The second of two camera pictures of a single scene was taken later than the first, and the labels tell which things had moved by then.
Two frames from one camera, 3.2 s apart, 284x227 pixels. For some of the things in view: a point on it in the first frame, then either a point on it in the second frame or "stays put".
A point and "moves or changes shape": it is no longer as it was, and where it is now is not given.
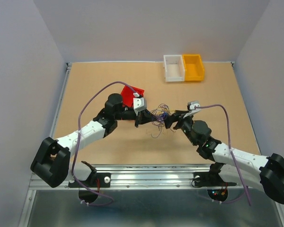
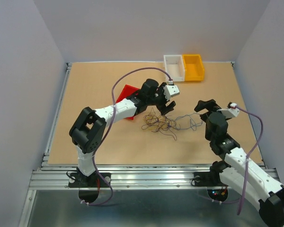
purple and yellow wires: [160, 114] moves or changes shape
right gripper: [177, 116] → [210, 105]
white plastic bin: [174, 69] stays put
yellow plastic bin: [193, 67] stays put
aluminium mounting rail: [156, 177] stays put
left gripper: [143, 117] → [163, 109]
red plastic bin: [127, 95] stays put
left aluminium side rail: [68, 65] stays put
